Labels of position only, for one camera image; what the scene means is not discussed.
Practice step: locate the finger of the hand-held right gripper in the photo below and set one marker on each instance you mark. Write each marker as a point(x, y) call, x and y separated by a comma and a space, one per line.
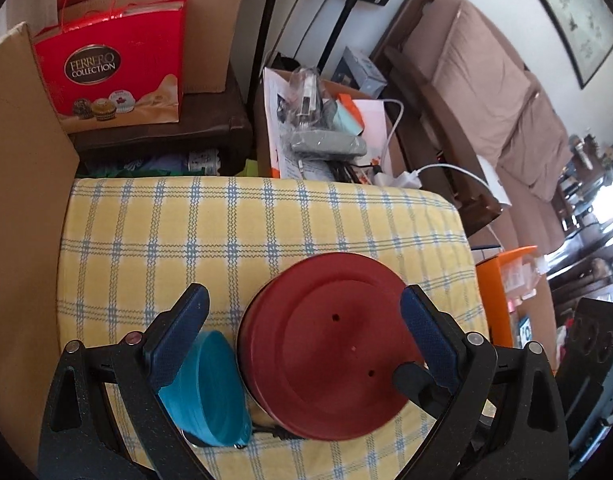
point(411, 380)

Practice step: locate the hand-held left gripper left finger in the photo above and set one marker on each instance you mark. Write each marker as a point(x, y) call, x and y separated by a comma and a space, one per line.
point(179, 340)

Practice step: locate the brown sofa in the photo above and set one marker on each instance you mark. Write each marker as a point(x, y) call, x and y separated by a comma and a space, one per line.
point(416, 60)

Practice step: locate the orange storage box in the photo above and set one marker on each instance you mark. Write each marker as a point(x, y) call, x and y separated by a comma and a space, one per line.
point(491, 300)

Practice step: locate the red round tin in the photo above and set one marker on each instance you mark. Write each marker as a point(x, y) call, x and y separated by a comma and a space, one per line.
point(326, 345)

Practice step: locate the teal collapsible funnel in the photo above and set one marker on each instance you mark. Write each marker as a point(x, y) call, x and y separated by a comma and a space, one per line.
point(211, 385)

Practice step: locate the yellow checked tablecloth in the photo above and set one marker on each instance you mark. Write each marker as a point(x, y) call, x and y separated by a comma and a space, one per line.
point(186, 240)

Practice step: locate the light blue box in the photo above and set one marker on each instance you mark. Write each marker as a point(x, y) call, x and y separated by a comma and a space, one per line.
point(361, 70)

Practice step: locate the grey zip case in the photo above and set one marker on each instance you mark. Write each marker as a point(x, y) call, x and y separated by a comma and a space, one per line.
point(329, 144)

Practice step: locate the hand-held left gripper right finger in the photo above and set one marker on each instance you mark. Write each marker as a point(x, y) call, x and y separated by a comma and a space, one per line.
point(431, 340)

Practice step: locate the framed ink painting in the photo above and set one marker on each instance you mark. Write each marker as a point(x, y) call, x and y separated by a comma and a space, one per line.
point(576, 10)

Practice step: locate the dark brown low table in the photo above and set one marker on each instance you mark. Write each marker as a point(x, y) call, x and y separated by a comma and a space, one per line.
point(161, 140)

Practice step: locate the small cardboard box of papers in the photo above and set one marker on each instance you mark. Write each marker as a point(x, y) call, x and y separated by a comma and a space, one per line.
point(260, 135)

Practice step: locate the red chocolate gift bag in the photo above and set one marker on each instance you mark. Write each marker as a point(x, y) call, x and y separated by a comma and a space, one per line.
point(111, 40)

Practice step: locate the cluttered dark shelf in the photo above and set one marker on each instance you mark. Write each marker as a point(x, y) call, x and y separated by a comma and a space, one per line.
point(586, 220)

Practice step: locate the brown sofa cushion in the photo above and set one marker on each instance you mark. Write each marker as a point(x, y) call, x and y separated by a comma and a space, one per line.
point(536, 145)
point(481, 70)

